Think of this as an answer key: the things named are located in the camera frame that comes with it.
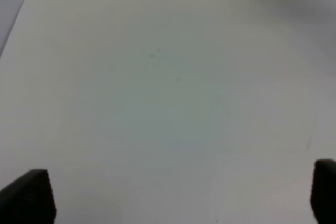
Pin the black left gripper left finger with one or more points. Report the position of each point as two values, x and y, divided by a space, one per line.
29 199

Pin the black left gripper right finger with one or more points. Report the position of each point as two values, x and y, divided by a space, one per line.
322 198

